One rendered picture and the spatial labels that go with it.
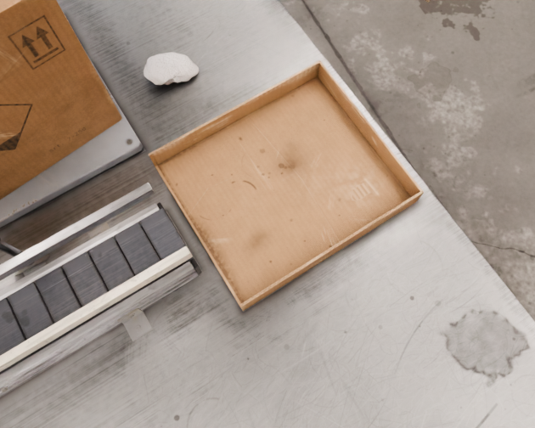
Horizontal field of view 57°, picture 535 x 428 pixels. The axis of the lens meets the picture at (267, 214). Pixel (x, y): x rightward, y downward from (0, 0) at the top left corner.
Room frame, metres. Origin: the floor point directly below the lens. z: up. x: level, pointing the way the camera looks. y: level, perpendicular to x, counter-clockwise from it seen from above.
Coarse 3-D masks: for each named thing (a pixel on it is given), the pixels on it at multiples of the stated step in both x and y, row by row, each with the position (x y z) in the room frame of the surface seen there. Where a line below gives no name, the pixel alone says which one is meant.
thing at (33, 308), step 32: (160, 224) 0.21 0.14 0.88; (96, 256) 0.16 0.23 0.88; (128, 256) 0.16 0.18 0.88; (160, 256) 0.16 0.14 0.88; (32, 288) 0.12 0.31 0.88; (64, 288) 0.12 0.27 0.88; (96, 288) 0.12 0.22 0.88; (0, 320) 0.08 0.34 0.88; (32, 320) 0.08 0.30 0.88; (0, 352) 0.04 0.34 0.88; (32, 352) 0.04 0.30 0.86
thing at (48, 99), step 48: (0, 0) 0.37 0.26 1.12; (48, 0) 0.38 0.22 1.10; (0, 48) 0.34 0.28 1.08; (48, 48) 0.36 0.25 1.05; (0, 96) 0.32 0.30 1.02; (48, 96) 0.34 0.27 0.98; (96, 96) 0.37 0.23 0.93; (0, 144) 0.29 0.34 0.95; (48, 144) 0.32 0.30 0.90; (0, 192) 0.26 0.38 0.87
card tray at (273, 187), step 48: (288, 96) 0.43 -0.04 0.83; (336, 96) 0.42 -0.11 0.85; (192, 144) 0.35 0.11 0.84; (240, 144) 0.35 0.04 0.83; (288, 144) 0.35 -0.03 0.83; (336, 144) 0.34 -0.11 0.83; (384, 144) 0.32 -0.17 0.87; (192, 192) 0.27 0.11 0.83; (240, 192) 0.27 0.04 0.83; (288, 192) 0.27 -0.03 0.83; (336, 192) 0.27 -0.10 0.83; (384, 192) 0.26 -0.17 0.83; (240, 240) 0.19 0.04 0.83; (288, 240) 0.19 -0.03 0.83; (336, 240) 0.19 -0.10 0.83; (240, 288) 0.13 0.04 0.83
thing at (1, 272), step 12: (132, 192) 0.22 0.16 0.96; (144, 192) 0.22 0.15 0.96; (120, 204) 0.21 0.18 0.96; (132, 204) 0.21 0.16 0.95; (96, 216) 0.19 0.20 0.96; (108, 216) 0.19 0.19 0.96; (72, 228) 0.18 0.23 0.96; (84, 228) 0.18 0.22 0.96; (48, 240) 0.16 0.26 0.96; (60, 240) 0.16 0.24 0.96; (24, 252) 0.15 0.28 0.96; (36, 252) 0.15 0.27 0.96; (48, 252) 0.15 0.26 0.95; (12, 264) 0.13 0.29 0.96; (24, 264) 0.14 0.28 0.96; (0, 276) 0.12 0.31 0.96
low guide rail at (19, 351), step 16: (176, 256) 0.15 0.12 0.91; (192, 256) 0.16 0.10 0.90; (144, 272) 0.13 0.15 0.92; (160, 272) 0.13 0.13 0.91; (128, 288) 0.11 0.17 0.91; (96, 304) 0.09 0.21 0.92; (112, 304) 0.10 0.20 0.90; (64, 320) 0.08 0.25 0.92; (80, 320) 0.08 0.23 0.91; (32, 336) 0.06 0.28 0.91; (48, 336) 0.06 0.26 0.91; (16, 352) 0.04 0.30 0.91; (0, 368) 0.02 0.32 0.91
